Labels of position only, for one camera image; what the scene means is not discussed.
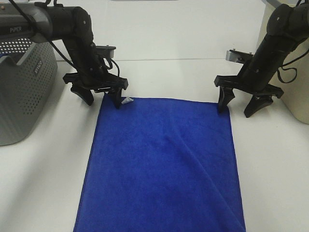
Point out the beige storage box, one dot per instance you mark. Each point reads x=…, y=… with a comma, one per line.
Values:
x=296, y=94

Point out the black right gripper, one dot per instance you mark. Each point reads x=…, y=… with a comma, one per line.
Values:
x=254, y=77

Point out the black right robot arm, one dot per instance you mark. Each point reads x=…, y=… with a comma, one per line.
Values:
x=287, y=28

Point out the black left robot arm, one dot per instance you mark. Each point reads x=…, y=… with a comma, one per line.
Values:
x=42, y=23

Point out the grey perforated plastic basket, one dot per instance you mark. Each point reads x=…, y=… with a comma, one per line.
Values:
x=27, y=73

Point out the blue microfibre towel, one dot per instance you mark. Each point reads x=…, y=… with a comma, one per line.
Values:
x=161, y=165

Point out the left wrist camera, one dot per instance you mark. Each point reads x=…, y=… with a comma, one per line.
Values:
x=106, y=51

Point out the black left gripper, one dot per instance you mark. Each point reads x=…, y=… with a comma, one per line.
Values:
x=92, y=74

